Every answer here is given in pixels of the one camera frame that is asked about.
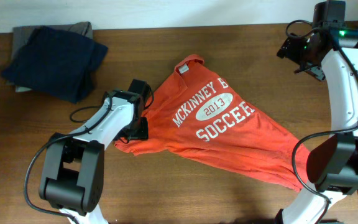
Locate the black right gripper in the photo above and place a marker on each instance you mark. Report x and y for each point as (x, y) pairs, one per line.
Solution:
(292, 54)

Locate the navy garment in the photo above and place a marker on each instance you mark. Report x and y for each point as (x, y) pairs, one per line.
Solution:
(57, 62)

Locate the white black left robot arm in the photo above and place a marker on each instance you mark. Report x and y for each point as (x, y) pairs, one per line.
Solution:
(73, 173)

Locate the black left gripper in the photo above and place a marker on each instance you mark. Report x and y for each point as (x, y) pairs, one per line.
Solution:
(142, 132)

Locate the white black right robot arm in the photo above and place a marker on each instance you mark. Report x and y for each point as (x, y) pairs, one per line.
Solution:
(332, 167)

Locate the grey garment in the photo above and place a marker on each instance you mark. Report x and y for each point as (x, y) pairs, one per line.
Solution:
(22, 34)

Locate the red soccer t-shirt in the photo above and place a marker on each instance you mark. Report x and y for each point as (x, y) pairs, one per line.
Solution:
(197, 115)

